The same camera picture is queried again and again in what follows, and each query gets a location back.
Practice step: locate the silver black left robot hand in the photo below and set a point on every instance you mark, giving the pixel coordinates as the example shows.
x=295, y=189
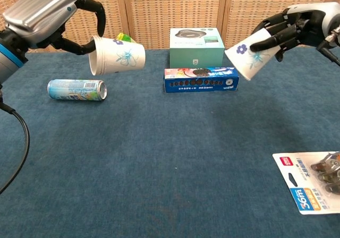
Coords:
x=40, y=12

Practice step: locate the blue plush tablecloth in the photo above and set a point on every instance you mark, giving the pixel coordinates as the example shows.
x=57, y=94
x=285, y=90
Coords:
x=159, y=155

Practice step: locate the tape rolls blister card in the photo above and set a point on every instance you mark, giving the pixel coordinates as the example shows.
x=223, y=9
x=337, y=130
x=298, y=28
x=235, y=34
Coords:
x=300, y=174

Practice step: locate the blue cookie box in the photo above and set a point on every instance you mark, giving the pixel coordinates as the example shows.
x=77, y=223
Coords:
x=191, y=85

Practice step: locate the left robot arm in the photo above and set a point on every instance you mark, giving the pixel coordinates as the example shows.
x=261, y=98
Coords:
x=8, y=62

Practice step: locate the light blue drink can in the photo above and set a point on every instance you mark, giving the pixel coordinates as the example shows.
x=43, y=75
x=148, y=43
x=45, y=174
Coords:
x=74, y=89

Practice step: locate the teal white product box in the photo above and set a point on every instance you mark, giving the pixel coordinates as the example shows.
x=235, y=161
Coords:
x=196, y=54

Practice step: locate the white floral paper cup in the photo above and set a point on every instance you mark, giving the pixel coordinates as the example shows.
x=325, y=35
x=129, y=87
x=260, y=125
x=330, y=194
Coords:
x=125, y=57
x=247, y=62
x=93, y=61
x=99, y=64
x=102, y=62

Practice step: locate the green yellow tissue pack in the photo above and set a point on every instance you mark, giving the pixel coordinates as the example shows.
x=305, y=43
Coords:
x=125, y=38

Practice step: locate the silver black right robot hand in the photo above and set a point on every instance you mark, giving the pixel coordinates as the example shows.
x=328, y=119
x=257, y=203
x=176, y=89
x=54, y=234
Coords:
x=305, y=23

